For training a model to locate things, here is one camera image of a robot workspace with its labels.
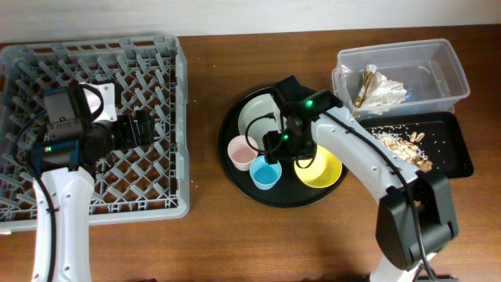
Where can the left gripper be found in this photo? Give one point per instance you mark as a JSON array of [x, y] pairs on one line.
[[132, 138]]

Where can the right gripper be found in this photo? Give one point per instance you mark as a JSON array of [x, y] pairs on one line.
[[272, 141]]

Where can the grey plate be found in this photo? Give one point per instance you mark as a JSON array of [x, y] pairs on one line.
[[260, 105]]

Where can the round black tray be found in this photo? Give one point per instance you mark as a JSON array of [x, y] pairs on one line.
[[290, 191]]

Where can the food scraps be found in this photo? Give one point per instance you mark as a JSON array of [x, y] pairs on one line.
[[403, 142]]

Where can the black rectangular tray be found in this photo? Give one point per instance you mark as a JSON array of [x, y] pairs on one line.
[[443, 143]]

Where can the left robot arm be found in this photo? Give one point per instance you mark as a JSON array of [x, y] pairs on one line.
[[64, 174]]

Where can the clear plastic bin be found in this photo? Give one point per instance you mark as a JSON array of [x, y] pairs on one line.
[[429, 70]]

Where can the gold foil wrapper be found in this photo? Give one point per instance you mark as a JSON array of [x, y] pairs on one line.
[[368, 77]]

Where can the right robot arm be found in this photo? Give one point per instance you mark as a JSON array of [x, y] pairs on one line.
[[416, 217]]

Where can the grey dishwasher rack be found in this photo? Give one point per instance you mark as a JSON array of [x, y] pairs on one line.
[[145, 183]]

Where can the yellow bowl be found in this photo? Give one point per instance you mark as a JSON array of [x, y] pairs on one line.
[[324, 171]]

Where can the blue cup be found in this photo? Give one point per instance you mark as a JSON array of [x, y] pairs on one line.
[[263, 174]]

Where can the pink cup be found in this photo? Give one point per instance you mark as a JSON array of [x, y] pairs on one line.
[[241, 152]]

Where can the white napkin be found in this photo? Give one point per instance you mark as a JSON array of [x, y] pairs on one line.
[[382, 91]]

